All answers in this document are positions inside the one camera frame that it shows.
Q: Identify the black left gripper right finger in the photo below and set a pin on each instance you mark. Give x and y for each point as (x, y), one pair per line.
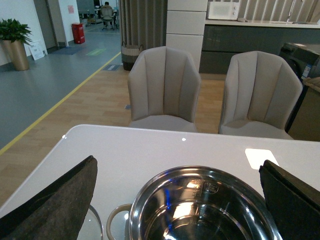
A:
(293, 204)

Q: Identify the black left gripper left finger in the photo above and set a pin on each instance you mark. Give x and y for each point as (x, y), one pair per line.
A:
(56, 212)

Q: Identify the glass pot lid with knob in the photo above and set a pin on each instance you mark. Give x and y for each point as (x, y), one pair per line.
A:
(92, 228)

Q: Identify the white electric cooking pot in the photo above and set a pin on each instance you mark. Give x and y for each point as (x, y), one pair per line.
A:
(196, 203)

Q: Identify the beige chair on right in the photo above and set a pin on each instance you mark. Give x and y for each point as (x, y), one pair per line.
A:
(260, 93)

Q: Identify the beige chair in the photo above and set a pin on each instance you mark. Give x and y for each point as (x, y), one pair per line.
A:
(260, 93)
(164, 86)

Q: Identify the black washing machine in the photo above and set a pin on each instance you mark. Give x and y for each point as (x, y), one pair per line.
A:
(304, 59)

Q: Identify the white framed sign board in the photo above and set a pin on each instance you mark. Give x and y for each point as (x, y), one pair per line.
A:
(37, 49)

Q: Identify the beige chair on left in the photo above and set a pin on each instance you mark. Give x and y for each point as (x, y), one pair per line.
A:
(164, 86)

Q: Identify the woven laundry basket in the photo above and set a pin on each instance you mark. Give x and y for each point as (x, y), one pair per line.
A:
(129, 54)

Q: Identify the potted plant in gold planter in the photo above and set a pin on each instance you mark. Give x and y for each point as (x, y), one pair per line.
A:
(14, 35)

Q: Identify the kitchen counter with cabinets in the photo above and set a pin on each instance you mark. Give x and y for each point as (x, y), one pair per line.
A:
(223, 40)

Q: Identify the red bin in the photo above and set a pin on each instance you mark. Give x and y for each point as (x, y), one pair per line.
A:
(78, 33)

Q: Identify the person seated in office chair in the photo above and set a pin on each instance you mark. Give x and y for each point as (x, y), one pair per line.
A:
(108, 16)

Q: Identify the white microwave oven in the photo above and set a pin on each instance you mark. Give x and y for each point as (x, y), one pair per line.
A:
(221, 10)

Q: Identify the white pillar column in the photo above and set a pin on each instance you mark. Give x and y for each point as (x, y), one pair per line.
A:
(185, 26)

